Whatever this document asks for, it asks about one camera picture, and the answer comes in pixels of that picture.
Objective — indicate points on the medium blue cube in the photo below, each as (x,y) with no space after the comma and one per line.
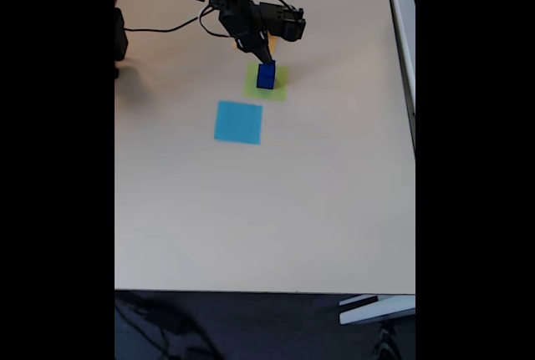
(265,79)

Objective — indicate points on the light blue paper square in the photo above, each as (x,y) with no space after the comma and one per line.
(238,123)

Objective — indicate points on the white table leg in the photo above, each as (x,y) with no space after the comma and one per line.
(376,310)

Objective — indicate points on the orange paper square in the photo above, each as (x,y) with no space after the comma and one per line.
(272,44)

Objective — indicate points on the green paper square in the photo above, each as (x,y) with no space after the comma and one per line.
(280,90)

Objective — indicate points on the white neighbouring table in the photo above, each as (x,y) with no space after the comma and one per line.
(403,34)

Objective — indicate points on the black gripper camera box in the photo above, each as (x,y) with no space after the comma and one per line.
(286,21)

